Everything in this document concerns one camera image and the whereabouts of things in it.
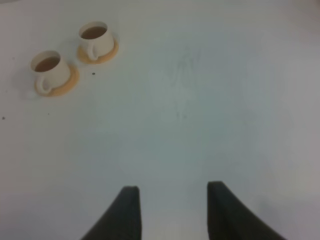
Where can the far white teacup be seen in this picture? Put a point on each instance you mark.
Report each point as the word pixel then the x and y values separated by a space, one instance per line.
pixel 96 39

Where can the far orange coaster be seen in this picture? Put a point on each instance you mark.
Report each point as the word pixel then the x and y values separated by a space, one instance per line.
pixel 82 56

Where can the white teacup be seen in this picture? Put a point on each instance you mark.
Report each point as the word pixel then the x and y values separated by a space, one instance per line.
pixel 96 39
pixel 51 71

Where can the orange coaster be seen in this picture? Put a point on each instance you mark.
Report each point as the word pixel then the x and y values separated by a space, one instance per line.
pixel 64 89
pixel 82 56

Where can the near white teacup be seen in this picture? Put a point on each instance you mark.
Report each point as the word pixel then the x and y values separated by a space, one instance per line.
pixel 51 71

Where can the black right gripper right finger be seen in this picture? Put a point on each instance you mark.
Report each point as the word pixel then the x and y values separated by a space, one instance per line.
pixel 229 219

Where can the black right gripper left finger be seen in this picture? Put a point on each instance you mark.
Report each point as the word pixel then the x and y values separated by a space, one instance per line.
pixel 122 220

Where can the near orange coaster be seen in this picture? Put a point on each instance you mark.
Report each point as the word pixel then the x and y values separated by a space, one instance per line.
pixel 64 89

